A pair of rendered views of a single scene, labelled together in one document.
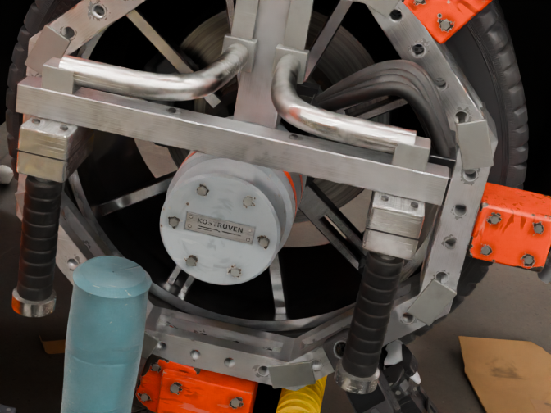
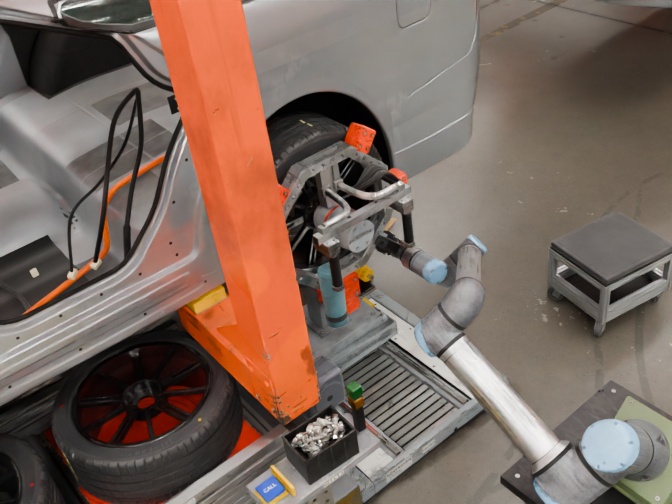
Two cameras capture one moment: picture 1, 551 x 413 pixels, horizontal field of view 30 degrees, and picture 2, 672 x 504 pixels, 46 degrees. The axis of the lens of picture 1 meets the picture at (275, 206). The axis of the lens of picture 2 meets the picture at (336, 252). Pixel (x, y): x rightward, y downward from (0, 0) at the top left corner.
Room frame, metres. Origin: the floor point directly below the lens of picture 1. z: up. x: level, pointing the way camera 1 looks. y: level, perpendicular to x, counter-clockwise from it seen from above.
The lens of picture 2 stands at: (-0.80, 1.51, 2.50)
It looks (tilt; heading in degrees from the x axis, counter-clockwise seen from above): 37 degrees down; 323
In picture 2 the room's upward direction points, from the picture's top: 9 degrees counter-clockwise
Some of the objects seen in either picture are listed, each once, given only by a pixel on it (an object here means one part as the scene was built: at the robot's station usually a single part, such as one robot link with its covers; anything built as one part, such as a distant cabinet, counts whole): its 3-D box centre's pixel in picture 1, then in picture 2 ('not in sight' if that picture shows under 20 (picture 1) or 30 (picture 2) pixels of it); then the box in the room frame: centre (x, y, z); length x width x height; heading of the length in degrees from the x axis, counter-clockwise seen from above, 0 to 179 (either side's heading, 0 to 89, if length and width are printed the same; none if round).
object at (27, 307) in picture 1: (38, 240); (335, 270); (0.91, 0.23, 0.83); 0.04 x 0.04 x 0.16
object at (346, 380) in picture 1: (371, 315); (407, 227); (0.88, -0.11, 0.83); 0.04 x 0.04 x 0.16
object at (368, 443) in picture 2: not in sight; (314, 465); (0.61, 0.66, 0.44); 0.43 x 0.17 x 0.03; 86
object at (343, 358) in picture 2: not in sight; (328, 335); (1.30, 0.03, 0.13); 0.50 x 0.36 x 0.10; 86
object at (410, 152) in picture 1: (352, 72); (367, 177); (1.00, -0.05, 1.03); 0.19 x 0.18 x 0.11; 176
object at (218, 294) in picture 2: not in sight; (201, 293); (1.33, 0.54, 0.71); 0.14 x 0.14 x 0.05; 86
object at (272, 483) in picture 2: not in sight; (270, 490); (0.62, 0.83, 0.47); 0.07 x 0.07 x 0.02; 86
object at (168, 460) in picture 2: not in sight; (150, 411); (1.28, 0.89, 0.39); 0.66 x 0.66 x 0.24
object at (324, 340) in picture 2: not in sight; (322, 303); (1.30, 0.03, 0.32); 0.40 x 0.30 x 0.28; 86
